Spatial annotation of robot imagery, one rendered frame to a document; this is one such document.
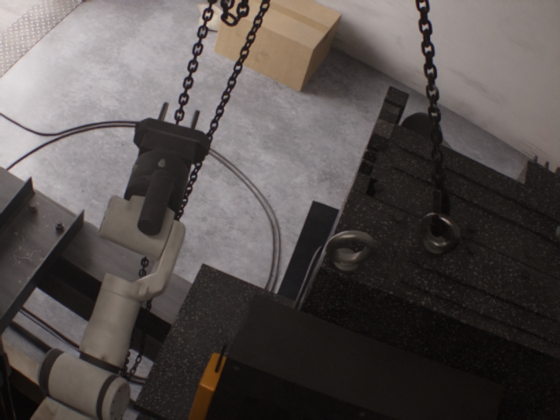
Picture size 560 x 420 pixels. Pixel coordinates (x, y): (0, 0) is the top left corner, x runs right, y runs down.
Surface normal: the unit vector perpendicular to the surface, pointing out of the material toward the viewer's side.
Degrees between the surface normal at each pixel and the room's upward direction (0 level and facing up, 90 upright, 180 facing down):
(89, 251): 0
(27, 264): 0
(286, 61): 90
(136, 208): 12
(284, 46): 90
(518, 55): 90
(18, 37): 0
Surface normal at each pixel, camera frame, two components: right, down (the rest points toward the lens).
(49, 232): 0.20, -0.61
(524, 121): -0.44, 0.64
